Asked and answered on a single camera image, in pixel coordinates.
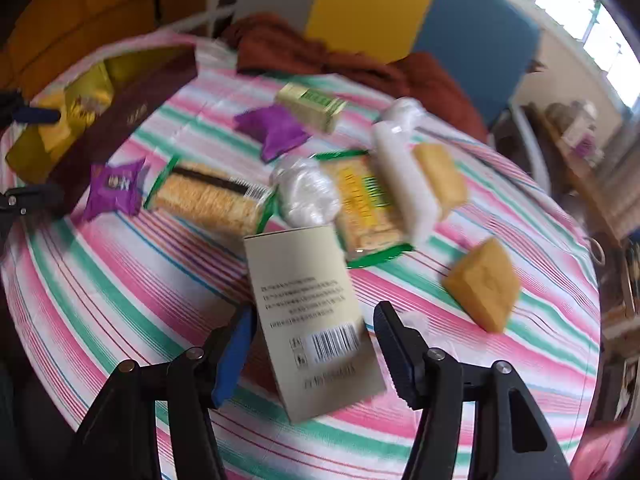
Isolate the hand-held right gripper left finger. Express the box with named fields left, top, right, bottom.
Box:
left=65, top=305, right=258, bottom=480

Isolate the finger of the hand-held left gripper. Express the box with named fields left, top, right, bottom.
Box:
left=0, top=185, right=66, bottom=221
left=0, top=89, right=61, bottom=126

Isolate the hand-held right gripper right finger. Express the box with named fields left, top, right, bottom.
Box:
left=372, top=301, right=576, bottom=480

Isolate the maroon gift box gold interior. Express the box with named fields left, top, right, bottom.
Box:
left=5, top=45, right=199, bottom=217

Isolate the purple snack packet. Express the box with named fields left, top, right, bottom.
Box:
left=233, top=104, right=312, bottom=163
left=80, top=157, right=152, bottom=223

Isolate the cream cardboard box with barcode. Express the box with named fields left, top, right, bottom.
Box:
left=243, top=225, right=387, bottom=424

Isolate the yellow sponge block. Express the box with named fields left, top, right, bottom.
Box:
left=412, top=142, right=469, bottom=221
left=442, top=237, right=522, bottom=334

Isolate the green-edged rice cracker packet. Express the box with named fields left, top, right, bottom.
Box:
left=144, top=156, right=278, bottom=241

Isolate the striped tablecloth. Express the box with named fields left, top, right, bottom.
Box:
left=0, top=30, right=601, bottom=480

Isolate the orange wooden cabinet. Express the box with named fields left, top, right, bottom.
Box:
left=0, top=0, right=221, bottom=96

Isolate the yellow-label cracker packet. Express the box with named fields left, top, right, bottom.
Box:
left=315, top=149, right=416, bottom=268

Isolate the crumpled white plastic wad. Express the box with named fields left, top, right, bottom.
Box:
left=270, top=155, right=342, bottom=228

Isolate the wooden side table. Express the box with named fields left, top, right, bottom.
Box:
left=525, top=102, right=640, bottom=251

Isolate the small green and gold box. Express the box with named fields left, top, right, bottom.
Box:
left=275, top=82, right=348, bottom=135

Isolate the brown cloth garment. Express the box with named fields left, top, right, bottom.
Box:
left=220, top=12, right=490, bottom=143

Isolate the grey yellow blue chair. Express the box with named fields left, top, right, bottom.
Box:
left=232, top=0, right=543, bottom=131

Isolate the window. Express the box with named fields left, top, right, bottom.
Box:
left=505, top=0, right=640, bottom=106

